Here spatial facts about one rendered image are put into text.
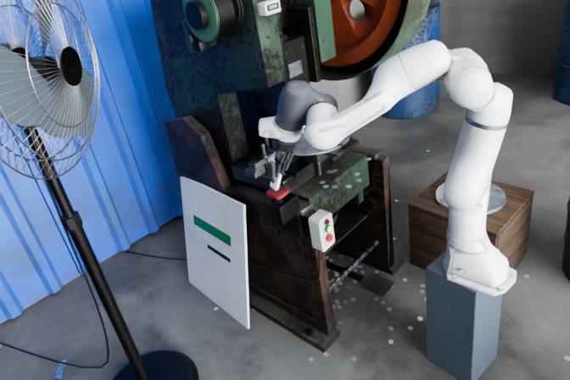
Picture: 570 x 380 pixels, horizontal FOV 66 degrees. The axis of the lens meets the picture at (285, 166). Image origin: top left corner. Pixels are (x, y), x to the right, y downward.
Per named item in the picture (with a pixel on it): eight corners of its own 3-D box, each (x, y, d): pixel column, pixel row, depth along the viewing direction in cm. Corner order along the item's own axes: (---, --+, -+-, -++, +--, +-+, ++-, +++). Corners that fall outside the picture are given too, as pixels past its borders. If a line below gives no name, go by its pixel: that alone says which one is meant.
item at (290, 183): (353, 148, 192) (352, 136, 189) (285, 196, 165) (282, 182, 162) (302, 136, 212) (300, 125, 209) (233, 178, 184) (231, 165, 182)
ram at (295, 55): (321, 107, 173) (312, 31, 160) (298, 120, 164) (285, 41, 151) (290, 102, 185) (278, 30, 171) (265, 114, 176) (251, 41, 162)
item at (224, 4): (254, 46, 146) (241, -26, 136) (228, 55, 139) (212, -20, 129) (213, 44, 160) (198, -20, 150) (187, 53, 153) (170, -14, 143)
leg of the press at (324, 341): (341, 334, 184) (314, 141, 143) (324, 353, 177) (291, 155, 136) (207, 259, 244) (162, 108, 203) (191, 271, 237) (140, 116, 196)
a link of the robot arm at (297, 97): (334, 138, 127) (333, 117, 134) (347, 102, 118) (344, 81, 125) (273, 128, 125) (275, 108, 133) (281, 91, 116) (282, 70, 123)
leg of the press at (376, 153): (405, 263, 216) (397, 88, 176) (392, 276, 209) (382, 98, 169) (272, 212, 276) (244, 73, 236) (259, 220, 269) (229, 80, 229)
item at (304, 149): (309, 120, 192) (308, 119, 192) (364, 131, 173) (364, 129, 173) (263, 148, 174) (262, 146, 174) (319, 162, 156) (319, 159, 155)
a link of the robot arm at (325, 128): (395, 45, 116) (297, 96, 129) (406, 84, 103) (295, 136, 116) (411, 75, 123) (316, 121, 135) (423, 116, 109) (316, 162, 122)
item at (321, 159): (362, 169, 173) (360, 138, 167) (341, 185, 164) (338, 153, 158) (314, 157, 189) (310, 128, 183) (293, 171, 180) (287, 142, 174)
